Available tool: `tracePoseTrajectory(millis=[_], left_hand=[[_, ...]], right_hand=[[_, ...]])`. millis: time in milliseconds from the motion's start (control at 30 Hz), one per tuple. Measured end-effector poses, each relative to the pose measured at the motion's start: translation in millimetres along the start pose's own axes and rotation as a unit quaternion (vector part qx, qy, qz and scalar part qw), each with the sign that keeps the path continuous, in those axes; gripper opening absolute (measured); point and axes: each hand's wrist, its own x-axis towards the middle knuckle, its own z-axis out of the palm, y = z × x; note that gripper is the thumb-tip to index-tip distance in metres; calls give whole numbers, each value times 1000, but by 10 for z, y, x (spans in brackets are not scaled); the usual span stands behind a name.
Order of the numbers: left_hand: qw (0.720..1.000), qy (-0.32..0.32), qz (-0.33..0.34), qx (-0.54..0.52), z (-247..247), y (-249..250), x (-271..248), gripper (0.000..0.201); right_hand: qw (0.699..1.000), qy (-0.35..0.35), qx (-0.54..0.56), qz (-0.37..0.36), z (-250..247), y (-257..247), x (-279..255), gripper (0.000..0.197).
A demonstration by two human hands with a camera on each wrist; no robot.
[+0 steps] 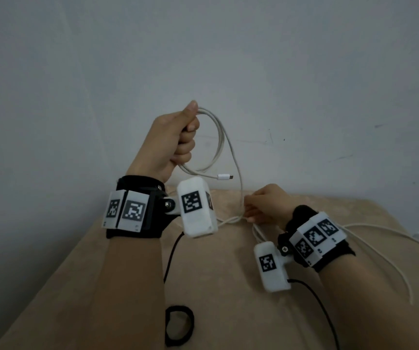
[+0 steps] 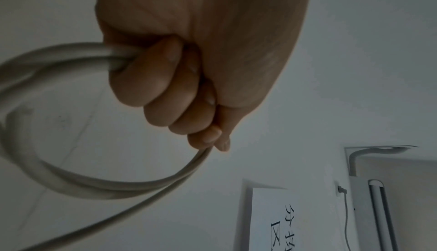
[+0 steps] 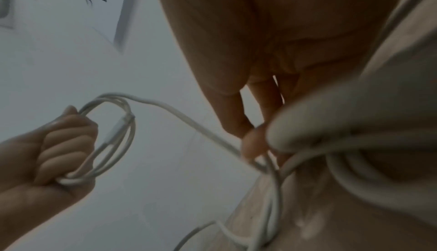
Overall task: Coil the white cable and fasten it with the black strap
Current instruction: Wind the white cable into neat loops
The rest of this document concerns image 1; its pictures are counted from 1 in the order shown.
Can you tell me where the black wristband with markers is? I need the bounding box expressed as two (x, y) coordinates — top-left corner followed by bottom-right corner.
(277, 205), (356, 273)
(102, 175), (169, 240)

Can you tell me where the person's left hand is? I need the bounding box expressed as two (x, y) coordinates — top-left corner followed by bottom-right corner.
(126, 100), (201, 183)

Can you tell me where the black right camera cable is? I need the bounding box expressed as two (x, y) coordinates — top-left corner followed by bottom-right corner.
(288, 279), (341, 350)

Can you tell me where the person's right hand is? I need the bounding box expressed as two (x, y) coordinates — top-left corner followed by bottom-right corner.
(244, 184), (294, 230)

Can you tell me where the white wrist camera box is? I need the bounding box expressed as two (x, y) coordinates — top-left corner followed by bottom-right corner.
(254, 241), (292, 292)
(176, 177), (219, 239)

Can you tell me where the person's right forearm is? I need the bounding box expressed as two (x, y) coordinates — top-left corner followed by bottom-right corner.
(317, 257), (419, 350)

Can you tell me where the beige covered table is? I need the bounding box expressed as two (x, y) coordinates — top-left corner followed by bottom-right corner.
(0, 189), (419, 350)

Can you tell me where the black left camera cable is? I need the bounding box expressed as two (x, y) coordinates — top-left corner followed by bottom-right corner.
(162, 231), (185, 285)

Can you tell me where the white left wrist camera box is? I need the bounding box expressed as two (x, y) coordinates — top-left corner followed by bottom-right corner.
(176, 177), (219, 239)

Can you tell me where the black left wristband with markers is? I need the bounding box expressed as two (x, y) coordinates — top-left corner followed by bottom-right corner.
(102, 175), (169, 240)

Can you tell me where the person's left forearm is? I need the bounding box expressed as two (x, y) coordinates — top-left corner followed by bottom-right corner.
(82, 236), (166, 350)

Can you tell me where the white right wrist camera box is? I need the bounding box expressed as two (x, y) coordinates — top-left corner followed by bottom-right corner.
(254, 241), (292, 292)

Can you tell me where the black right wristband with markers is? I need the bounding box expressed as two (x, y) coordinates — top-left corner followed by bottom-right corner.
(277, 205), (356, 273)

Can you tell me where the white charging cable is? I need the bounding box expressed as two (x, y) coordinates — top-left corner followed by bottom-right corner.
(177, 107), (419, 307)

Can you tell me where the black camera cable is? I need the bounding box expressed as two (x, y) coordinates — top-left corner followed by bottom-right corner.
(288, 279), (341, 350)
(162, 231), (185, 285)

